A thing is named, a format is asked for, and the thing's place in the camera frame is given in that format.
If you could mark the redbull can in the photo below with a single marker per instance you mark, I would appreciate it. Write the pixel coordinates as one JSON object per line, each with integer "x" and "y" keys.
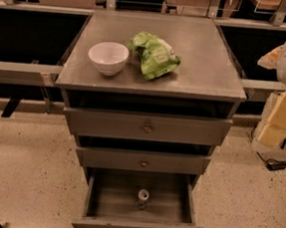
{"x": 143, "y": 197}

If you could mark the grey drawer cabinet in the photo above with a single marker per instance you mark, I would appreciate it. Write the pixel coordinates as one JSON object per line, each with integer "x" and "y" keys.
{"x": 149, "y": 93}

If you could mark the grey middle drawer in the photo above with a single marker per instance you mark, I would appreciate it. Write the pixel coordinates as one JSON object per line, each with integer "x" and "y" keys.
{"x": 142, "y": 160}

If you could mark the grey drawer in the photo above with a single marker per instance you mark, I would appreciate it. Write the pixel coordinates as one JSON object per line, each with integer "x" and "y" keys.
{"x": 142, "y": 160}
{"x": 156, "y": 127}
{"x": 112, "y": 200}

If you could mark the grey top drawer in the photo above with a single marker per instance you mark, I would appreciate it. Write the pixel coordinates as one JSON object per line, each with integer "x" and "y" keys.
{"x": 156, "y": 127}

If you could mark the grey bottom drawer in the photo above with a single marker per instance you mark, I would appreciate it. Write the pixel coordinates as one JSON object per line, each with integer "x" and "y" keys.
{"x": 112, "y": 200}

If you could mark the green chip bag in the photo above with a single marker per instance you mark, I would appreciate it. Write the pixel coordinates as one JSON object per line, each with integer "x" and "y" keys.
{"x": 157, "y": 56}

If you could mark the white ceramic bowl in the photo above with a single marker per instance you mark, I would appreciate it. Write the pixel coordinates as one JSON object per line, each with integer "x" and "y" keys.
{"x": 109, "y": 58}

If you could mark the grey metal rail right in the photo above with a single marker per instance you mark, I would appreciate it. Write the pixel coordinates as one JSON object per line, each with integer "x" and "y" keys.
{"x": 259, "y": 91}

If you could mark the grey metal rail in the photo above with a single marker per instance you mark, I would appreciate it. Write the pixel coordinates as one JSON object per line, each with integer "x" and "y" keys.
{"x": 259, "y": 91}
{"x": 29, "y": 74}

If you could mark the grey metal rail left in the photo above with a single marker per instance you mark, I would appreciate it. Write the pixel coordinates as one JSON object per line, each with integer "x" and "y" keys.
{"x": 29, "y": 74}

